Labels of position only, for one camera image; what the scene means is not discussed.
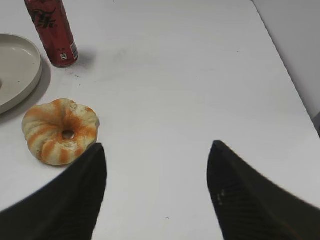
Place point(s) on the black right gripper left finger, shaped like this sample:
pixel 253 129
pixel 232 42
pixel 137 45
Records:
pixel 67 208

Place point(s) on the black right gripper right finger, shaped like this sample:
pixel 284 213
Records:
pixel 249 206

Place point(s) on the beige round plate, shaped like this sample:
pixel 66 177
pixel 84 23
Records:
pixel 20 70

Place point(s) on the red soda can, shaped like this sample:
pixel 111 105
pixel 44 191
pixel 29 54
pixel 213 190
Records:
pixel 51 22

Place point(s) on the orange striped bagel bread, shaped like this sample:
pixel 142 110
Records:
pixel 59 132

